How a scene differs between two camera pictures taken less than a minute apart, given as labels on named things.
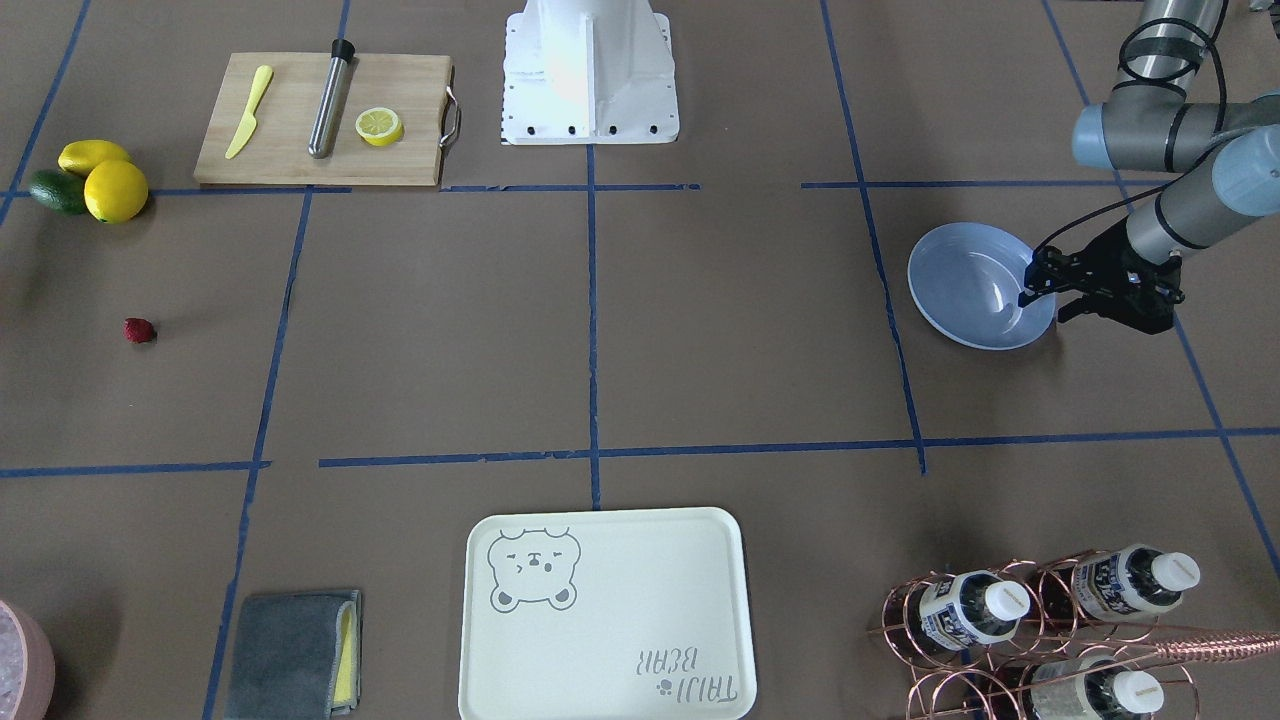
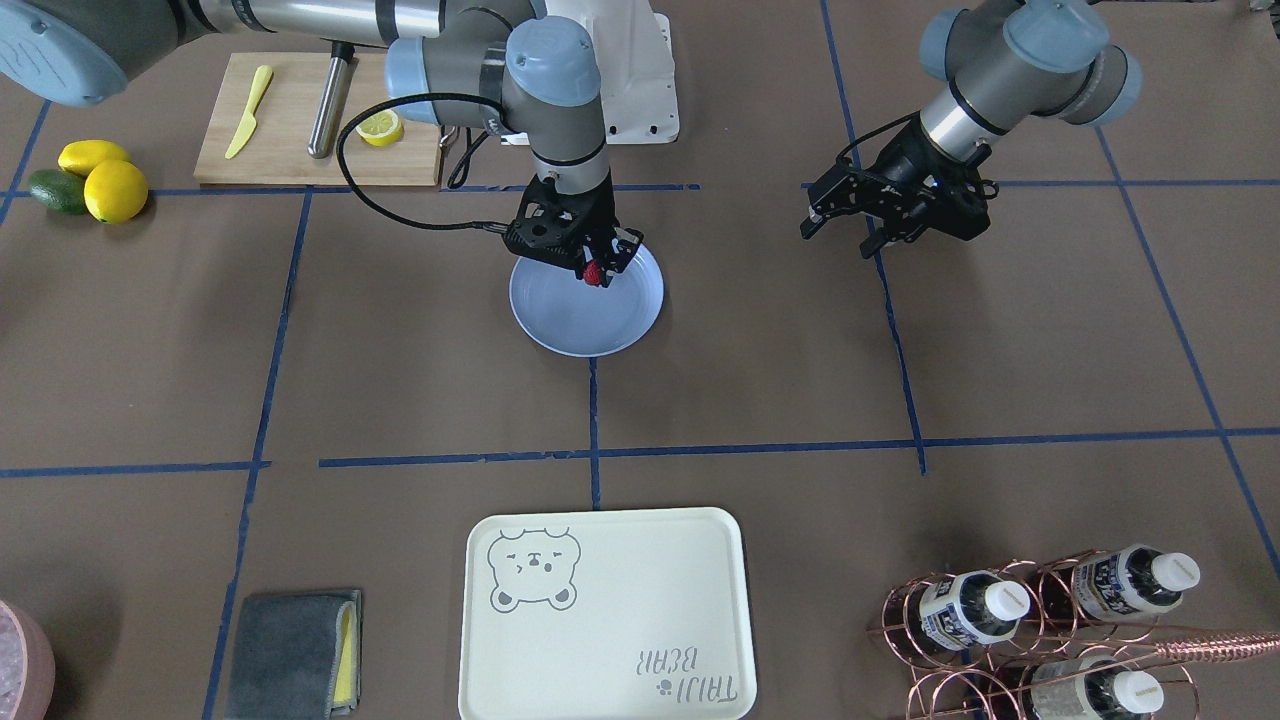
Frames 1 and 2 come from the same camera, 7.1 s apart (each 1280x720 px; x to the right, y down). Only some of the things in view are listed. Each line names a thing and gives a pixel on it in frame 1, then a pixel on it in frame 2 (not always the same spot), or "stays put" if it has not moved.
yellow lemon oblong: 82,155 stays put
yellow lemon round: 115,191 stays put
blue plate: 967,276 → 572,316
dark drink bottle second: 1131,582 stays put
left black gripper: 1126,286 → 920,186
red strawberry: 138,330 → 592,273
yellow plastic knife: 249,124 stays put
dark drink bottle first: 971,608 stays put
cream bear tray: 605,614 stays put
